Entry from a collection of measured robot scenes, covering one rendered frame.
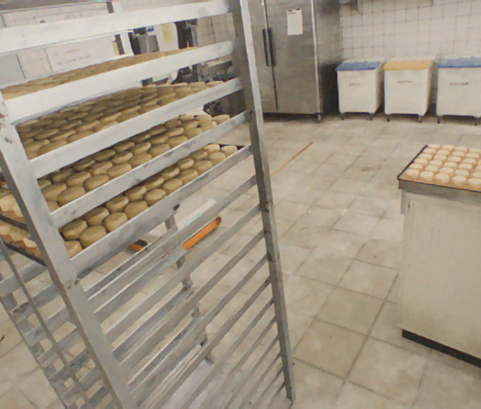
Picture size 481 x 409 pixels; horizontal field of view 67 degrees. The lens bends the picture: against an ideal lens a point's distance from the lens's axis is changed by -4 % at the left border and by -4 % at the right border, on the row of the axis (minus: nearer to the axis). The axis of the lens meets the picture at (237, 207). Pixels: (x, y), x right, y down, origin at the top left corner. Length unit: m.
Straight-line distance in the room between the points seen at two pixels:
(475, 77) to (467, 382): 3.78
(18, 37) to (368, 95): 5.05
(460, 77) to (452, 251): 3.64
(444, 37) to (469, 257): 4.37
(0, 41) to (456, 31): 5.47
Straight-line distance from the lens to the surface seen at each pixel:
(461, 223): 1.63
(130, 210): 0.81
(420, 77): 5.22
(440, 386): 2.00
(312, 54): 5.33
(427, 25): 5.80
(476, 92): 5.18
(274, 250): 1.17
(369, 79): 5.39
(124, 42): 1.28
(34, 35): 0.65
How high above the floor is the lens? 1.57
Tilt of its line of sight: 27 degrees down
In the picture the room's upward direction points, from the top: 10 degrees counter-clockwise
